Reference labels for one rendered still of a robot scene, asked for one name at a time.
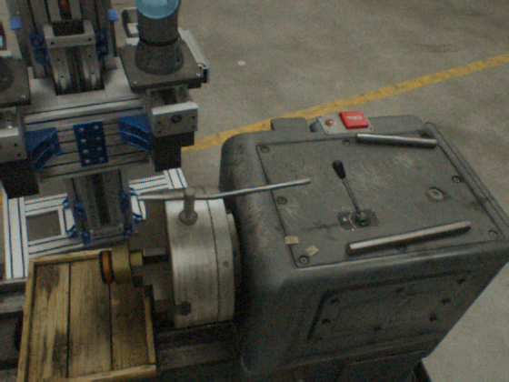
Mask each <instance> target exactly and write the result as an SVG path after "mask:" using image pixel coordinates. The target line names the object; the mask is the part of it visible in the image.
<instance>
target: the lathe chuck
mask: <svg viewBox="0 0 509 382"><path fill-rule="evenodd" d="M190 187H192V188H194V189H195V194H196V195H204V194H205V191H204V190H203V188H202V187H201V186H190ZM185 189H186V187H179V188H172V189H162V190H161V195H184V194H185ZM168 191H170V192H168ZM162 192H163V193H162ZM163 203H164V211H165V234H166V244H167V246H165V254H168V255H169V262H170V274H171V279H172V284H173V290H174V295H175V304H176V305H180V304H181V302H185V301H188V304H190V314H188V315H185V316H182V314H180V315H176V314H175V309H173V310H172V312H173V318H174V322H175V327H176V328H181V327H190V326H194V325H200V324H209V323H214V322H216V320H217V318H218V314H219V280H218V269H217V261H216V253H215V236H214V231H213V227H212V222H211V217H210V214H209V206H208V204H207V200H195V211H194V212H195V214H196V220H195V221H194V222H193V223H191V224H187V223H185V222H183V221H182V220H181V219H180V215H181V214H182V213H183V212H184V200H163Z"/></svg>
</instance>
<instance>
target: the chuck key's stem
mask: <svg viewBox="0 0 509 382"><path fill-rule="evenodd" d="M184 211H185V219H192V213H193V212H194V211H195V189H194V188H192V187H187V188H186V189H185V200H184Z"/></svg>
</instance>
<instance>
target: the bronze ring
mask: <svg viewBox="0 0 509 382"><path fill-rule="evenodd" d="M99 264H100V270H101V278H102V281H103V284H113V283H114V282H116V284H125V283H129V282H130V284H133V283H134V280H133V272H132V266H141V265H144V264H145V259H144V253H143V249H137V250H130V245H129V243H125V245H121V246H113V247H112V250H110V249H105V250H102V251H100V252H99Z"/></svg>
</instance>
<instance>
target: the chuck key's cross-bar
mask: <svg viewBox="0 0 509 382"><path fill-rule="evenodd" d="M310 183H311V182H310V178H305V179H296V180H291V181H286V182H282V183H277V184H273V185H263V186H255V187H250V188H246V189H236V190H232V191H227V192H223V193H219V194H213V195H195V200H213V199H223V198H228V197H232V196H240V195H250V194H254V193H259V192H264V191H269V190H273V189H282V188H287V187H291V186H300V185H309V184H310ZM160 200H185V195H137V201H160Z"/></svg>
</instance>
